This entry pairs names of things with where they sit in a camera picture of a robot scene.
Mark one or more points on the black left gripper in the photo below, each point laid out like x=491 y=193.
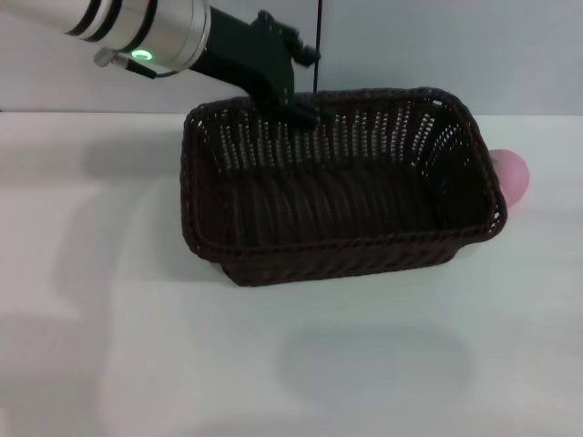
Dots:
x=246 y=50

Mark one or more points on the pink peach toy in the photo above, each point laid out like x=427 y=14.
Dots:
x=514 y=175

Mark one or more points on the black woven plastic basket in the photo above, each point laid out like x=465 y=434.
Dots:
x=346 y=214

